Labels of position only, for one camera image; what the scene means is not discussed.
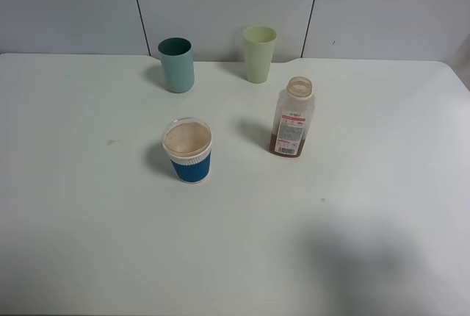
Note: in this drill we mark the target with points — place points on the clear plastic drink bottle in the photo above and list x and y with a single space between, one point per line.
293 114

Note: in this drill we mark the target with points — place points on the blue sleeved paper cup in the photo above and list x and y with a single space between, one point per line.
188 143

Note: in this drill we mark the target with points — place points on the pale green plastic cup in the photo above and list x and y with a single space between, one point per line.
259 46

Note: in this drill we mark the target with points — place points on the teal plastic cup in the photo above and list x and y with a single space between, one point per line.
176 58

